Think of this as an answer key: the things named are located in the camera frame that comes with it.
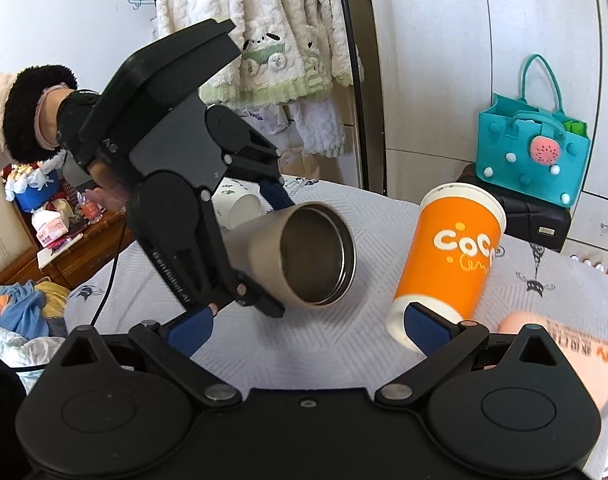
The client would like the white wardrobe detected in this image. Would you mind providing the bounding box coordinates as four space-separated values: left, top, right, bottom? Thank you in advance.
371 0 608 269

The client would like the black cable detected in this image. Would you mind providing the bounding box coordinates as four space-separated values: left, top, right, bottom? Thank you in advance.
8 219 131 374

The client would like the teal felt tote bag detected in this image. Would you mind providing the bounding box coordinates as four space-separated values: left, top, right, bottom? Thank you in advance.
475 53 591 209

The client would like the white fluffy pajama top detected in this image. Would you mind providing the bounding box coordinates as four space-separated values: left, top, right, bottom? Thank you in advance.
153 0 365 160

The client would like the pink tumbler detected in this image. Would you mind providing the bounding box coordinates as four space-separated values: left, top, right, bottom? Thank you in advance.
499 311 608 416

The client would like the black suitcase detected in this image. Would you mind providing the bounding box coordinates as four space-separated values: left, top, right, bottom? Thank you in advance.
456 164 572 252

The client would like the orange paper cup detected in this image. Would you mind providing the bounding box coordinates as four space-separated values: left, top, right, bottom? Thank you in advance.
386 182 506 350

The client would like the pink tissue pack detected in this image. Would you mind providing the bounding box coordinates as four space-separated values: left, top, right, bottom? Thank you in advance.
31 209 69 247

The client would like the brown steel tumbler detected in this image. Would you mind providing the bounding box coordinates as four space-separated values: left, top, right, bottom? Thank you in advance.
223 202 357 310

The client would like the wooden side cabinet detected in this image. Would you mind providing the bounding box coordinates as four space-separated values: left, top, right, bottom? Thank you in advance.
0 212 134 289

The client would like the left hand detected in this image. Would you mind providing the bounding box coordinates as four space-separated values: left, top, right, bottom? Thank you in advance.
84 159 132 212

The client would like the grey patterned table cloth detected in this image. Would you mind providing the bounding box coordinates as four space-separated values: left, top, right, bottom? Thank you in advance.
63 175 608 476

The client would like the blue clothes pile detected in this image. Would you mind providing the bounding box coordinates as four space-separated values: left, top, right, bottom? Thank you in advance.
0 281 71 349

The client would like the black clothes rack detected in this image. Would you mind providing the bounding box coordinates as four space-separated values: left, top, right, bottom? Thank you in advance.
341 0 371 191

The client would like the blue bucket with toys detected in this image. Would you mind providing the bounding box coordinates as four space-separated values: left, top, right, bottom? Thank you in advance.
2 151 66 212

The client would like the white leaf-print paper cup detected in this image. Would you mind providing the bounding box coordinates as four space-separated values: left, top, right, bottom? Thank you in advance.
213 178 263 231

